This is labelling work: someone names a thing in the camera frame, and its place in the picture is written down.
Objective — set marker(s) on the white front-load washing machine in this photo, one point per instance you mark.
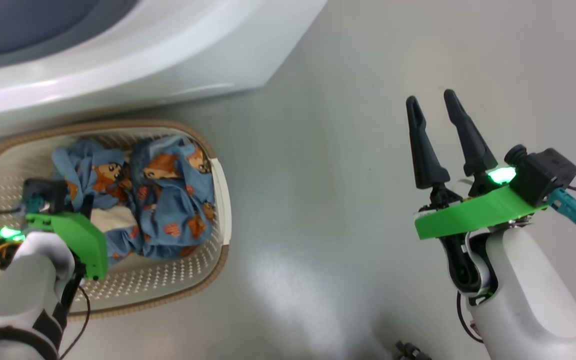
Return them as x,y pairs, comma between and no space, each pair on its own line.
143,55

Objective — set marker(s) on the grey rubber door gasket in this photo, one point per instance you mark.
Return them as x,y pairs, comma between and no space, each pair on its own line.
28,25

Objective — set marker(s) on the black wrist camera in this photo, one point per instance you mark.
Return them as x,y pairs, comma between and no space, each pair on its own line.
543,172
45,195

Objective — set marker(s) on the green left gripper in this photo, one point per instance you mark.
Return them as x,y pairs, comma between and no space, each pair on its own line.
85,240

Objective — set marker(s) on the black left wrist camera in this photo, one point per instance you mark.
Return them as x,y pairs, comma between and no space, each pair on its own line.
45,195

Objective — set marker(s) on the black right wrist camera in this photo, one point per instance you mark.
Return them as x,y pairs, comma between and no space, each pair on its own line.
543,172

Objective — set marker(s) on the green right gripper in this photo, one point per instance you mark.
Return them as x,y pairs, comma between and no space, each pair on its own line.
478,212

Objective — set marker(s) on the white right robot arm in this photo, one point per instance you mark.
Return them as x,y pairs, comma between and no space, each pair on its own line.
528,300

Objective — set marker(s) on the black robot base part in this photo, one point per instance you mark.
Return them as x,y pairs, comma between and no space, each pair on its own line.
410,351

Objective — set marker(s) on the cream perforated laundry basket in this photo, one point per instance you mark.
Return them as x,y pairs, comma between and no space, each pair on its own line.
178,285

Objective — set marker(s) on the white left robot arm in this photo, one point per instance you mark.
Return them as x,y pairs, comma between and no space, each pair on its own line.
18,290

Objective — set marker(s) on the blue bear print garment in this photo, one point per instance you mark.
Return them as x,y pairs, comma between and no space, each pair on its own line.
173,200
88,165

